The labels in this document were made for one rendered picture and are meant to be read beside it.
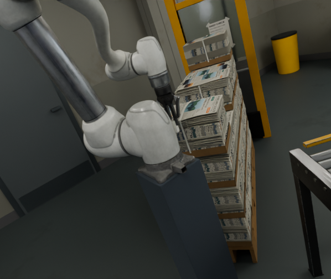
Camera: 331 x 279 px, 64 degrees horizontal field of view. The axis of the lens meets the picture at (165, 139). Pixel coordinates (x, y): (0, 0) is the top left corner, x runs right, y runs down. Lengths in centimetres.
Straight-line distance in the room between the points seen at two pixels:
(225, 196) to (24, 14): 126
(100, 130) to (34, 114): 256
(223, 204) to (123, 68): 94
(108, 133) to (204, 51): 159
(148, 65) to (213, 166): 66
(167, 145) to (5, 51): 281
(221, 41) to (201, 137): 123
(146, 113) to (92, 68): 287
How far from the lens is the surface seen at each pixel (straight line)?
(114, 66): 120
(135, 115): 95
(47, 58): 95
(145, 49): 115
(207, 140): 136
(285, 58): 543
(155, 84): 118
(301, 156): 132
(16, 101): 353
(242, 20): 292
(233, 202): 161
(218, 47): 243
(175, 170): 99
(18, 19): 93
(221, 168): 147
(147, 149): 97
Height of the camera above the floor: 150
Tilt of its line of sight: 22 degrees down
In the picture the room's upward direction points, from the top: 20 degrees counter-clockwise
